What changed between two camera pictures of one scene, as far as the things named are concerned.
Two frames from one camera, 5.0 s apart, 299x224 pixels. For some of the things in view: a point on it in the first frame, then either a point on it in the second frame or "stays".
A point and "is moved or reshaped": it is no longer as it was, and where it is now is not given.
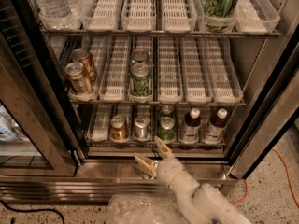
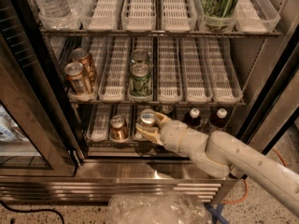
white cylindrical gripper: (166, 170) -> (172, 133)
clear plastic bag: (144, 208) stays
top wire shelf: (141, 33) stays
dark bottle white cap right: (214, 132) stays
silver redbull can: (141, 127) is moved or reshaped
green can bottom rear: (167, 110) stays
